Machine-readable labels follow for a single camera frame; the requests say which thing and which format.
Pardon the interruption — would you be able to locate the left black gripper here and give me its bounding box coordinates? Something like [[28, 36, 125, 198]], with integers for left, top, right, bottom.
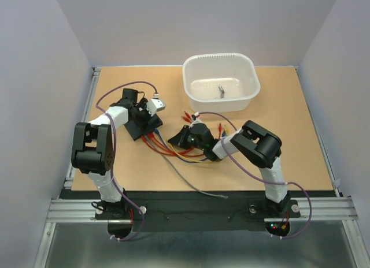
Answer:
[[132, 98, 161, 135]]

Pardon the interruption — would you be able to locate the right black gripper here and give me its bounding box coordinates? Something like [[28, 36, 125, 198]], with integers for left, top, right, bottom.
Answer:
[[169, 124, 205, 151]]

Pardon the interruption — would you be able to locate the blue patch cable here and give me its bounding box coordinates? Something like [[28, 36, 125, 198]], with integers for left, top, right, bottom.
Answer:
[[154, 125, 229, 165]]

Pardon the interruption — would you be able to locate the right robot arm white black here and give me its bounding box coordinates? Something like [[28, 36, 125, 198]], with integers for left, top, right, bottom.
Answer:
[[168, 120, 290, 216]]

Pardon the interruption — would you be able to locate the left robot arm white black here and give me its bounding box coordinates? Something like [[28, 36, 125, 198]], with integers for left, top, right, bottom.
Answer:
[[71, 88, 165, 218]]

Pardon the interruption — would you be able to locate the small metal clip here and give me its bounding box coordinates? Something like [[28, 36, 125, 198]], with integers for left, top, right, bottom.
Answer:
[[215, 85, 225, 99]]

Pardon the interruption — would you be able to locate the white plastic tub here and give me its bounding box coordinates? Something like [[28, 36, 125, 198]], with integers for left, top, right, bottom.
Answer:
[[182, 53, 261, 113]]

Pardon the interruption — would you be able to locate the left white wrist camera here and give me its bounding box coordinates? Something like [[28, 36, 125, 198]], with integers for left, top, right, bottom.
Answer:
[[146, 98, 166, 116]]

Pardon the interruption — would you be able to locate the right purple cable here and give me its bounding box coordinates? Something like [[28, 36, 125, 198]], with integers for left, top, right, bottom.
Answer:
[[193, 111, 313, 240]]

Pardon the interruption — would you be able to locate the purple cable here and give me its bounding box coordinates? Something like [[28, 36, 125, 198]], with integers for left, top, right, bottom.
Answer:
[[193, 111, 313, 240], [95, 81, 160, 242]]

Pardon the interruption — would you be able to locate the grey patch cable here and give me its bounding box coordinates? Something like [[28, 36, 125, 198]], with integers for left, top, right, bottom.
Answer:
[[144, 140, 229, 199]]

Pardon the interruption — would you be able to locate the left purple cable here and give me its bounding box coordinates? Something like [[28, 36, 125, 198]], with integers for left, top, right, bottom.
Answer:
[[95, 81, 160, 242]]

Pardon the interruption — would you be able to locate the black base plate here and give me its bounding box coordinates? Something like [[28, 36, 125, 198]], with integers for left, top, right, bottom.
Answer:
[[59, 188, 339, 233]]

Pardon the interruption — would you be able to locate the aluminium rail frame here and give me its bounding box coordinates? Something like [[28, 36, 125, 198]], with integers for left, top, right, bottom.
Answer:
[[33, 66, 370, 268]]

